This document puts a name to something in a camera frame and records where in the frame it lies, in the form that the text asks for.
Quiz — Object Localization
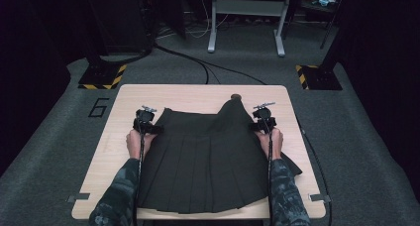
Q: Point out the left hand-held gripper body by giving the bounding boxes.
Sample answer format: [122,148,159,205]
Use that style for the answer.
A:
[133,105,158,135]

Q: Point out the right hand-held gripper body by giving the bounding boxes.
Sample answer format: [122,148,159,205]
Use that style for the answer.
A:
[252,101,276,134]

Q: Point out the black pleated skirt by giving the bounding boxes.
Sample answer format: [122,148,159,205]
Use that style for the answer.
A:
[137,98,303,215]

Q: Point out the person's right hand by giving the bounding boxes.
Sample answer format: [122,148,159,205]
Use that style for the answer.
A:
[256,127,284,161]

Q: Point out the person's left hand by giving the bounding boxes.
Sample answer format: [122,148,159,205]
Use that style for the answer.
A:
[126,128,157,161]

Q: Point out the black tape numeral on floor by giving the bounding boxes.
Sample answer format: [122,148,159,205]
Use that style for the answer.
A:
[88,97,110,118]

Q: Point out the stand base with hazard tape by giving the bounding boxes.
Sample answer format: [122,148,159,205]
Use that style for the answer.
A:
[77,63,128,90]
[295,64,344,91]

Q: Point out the grey tape strip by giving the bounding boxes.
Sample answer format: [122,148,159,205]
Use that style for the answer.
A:
[66,192,91,203]
[308,193,332,203]

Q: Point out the black cabinet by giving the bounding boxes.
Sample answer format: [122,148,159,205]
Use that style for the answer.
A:
[82,0,157,56]

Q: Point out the dark shelf rack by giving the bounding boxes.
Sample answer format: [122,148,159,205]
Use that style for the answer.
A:
[286,0,347,51]

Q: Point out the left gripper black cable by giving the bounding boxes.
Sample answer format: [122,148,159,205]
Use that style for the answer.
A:
[132,125,147,226]

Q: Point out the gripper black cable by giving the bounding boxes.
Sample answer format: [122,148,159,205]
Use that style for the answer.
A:
[132,125,147,226]
[262,117,274,226]

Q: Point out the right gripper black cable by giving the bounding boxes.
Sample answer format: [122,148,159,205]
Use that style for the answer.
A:
[262,117,274,226]

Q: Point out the thin black cable beside table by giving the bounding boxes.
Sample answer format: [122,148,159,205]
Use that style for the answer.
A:
[295,115,333,226]

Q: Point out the thick black floor cable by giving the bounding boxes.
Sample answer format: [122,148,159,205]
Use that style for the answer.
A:
[153,43,267,86]

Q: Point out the white cables on floor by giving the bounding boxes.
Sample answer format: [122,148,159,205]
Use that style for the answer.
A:
[157,0,231,40]

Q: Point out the white metal desk frame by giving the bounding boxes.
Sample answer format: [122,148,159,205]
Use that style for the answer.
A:
[207,0,293,57]

